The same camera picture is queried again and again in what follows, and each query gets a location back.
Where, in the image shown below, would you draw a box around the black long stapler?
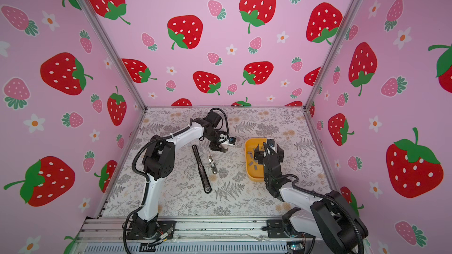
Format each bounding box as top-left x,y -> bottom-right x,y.
192,145 -> 212,194

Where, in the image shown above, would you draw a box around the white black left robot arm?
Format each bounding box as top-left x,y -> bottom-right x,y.
122,108 -> 236,245

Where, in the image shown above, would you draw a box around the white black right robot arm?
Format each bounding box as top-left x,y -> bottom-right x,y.
253,140 -> 368,254

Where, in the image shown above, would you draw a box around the grey staple strips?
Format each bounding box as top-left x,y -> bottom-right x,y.
246,150 -> 257,170

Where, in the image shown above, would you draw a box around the yellow plastic tray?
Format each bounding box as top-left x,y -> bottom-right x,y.
245,138 -> 267,182

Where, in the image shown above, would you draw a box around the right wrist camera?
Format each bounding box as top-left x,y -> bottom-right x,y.
266,139 -> 275,150

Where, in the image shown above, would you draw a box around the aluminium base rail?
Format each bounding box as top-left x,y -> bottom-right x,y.
67,216 -> 331,254

